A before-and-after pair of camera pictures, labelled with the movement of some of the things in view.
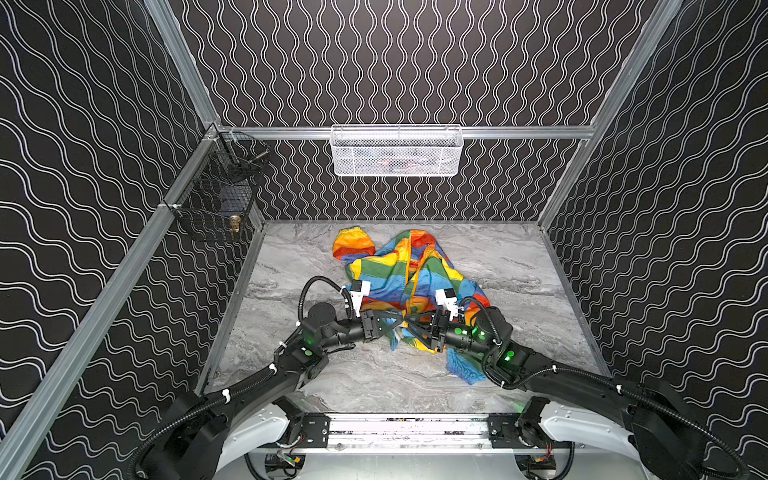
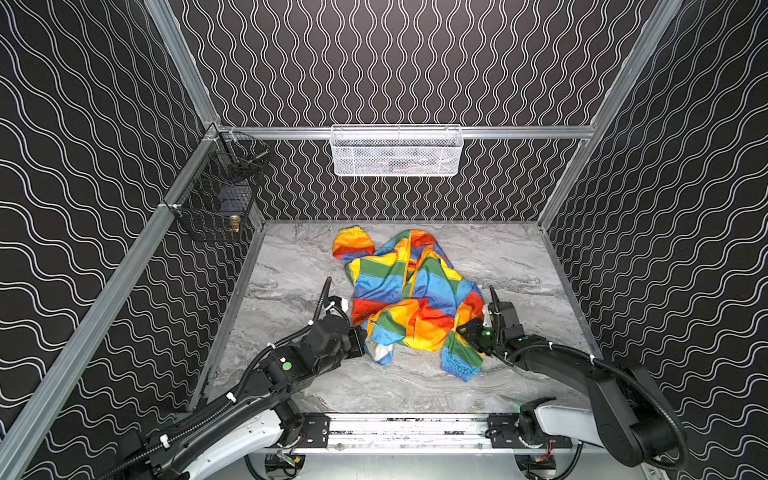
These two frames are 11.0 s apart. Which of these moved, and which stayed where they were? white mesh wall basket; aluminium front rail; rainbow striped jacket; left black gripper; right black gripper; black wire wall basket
Moved: right black gripper; left black gripper
Stayed: black wire wall basket; white mesh wall basket; aluminium front rail; rainbow striped jacket
